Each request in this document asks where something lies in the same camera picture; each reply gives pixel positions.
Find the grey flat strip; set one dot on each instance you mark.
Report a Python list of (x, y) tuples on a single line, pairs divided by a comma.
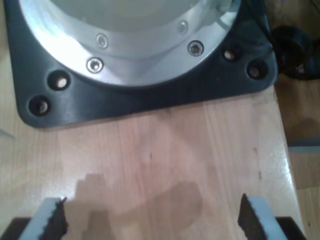
[(305, 147)]

